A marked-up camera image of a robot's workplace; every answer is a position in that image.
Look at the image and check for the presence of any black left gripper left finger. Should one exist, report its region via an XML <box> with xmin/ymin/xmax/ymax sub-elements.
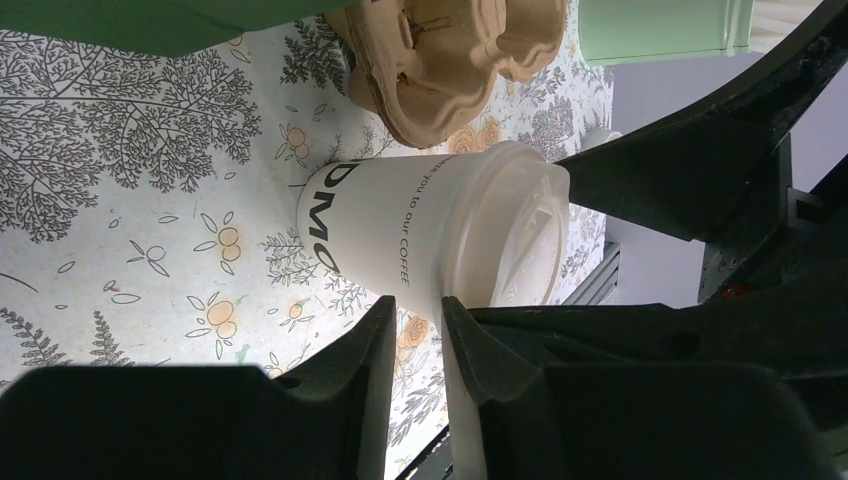
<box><xmin>1</xmin><ymin>296</ymin><xmax>396</xmax><ymax>479</ymax></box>

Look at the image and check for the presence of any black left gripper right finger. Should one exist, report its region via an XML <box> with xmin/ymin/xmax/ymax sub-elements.
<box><xmin>443</xmin><ymin>297</ymin><xmax>842</xmax><ymax>479</ymax></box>

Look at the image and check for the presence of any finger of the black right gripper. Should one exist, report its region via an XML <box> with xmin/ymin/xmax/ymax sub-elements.
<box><xmin>558</xmin><ymin>0</ymin><xmax>847</xmax><ymax>241</ymax></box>
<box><xmin>471</xmin><ymin>264</ymin><xmax>847</xmax><ymax>431</ymax></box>

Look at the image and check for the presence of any single white paper cup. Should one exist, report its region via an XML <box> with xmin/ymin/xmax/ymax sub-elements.
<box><xmin>297</xmin><ymin>155</ymin><xmax>474</xmax><ymax>320</ymax></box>

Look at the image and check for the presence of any green paper bag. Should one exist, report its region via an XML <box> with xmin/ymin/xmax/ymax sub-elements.
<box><xmin>1</xmin><ymin>0</ymin><xmax>351</xmax><ymax>58</ymax></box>

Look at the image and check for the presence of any green straw holder cup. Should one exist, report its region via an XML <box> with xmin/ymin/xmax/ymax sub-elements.
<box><xmin>577</xmin><ymin>0</ymin><xmax>753</xmax><ymax>66</ymax></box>

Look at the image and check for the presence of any floral table mat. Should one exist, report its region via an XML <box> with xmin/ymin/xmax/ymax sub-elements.
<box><xmin>1</xmin><ymin>1</ymin><xmax>613</xmax><ymax>479</ymax></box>

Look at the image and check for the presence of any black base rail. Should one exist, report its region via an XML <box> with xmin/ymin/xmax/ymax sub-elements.
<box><xmin>396</xmin><ymin>426</ymin><xmax>454</xmax><ymax>480</ymax></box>

